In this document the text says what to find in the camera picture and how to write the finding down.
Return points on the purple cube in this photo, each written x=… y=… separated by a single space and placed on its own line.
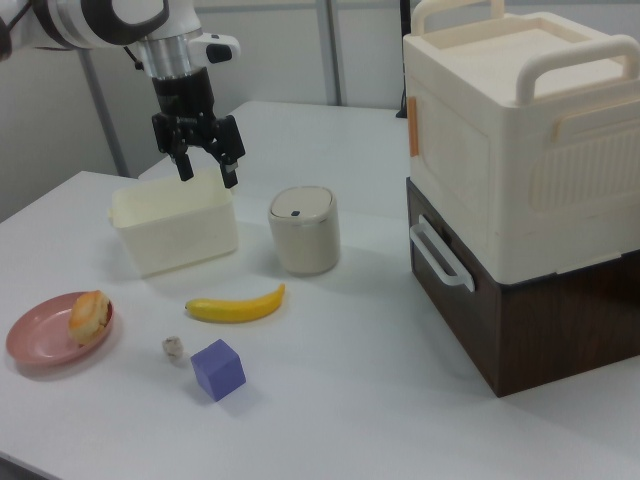
x=217 y=372

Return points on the white toaster oven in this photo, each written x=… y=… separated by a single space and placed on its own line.
x=550 y=335

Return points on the yellow banana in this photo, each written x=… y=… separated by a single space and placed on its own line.
x=235 y=309

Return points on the black upright post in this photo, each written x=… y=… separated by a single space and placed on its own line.
x=404 y=60

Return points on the cream open plastic bin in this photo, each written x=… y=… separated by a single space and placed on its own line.
x=175 y=235

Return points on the grey metal frame pole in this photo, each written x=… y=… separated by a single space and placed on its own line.
x=336 y=50

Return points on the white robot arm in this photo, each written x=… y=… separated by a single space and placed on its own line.
x=75 y=20

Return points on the orange latch strip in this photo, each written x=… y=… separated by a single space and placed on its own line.
x=413 y=127

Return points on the pink plate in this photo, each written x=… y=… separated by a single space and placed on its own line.
x=40 y=335

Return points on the small beige lidded trash can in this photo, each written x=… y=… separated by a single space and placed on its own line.
x=305 y=240

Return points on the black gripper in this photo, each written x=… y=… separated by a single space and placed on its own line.
x=182 y=100

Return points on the toasted bread piece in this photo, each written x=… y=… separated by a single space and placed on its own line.
x=90 y=316

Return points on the small crumpled white ball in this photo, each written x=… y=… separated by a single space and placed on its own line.
x=172 y=347

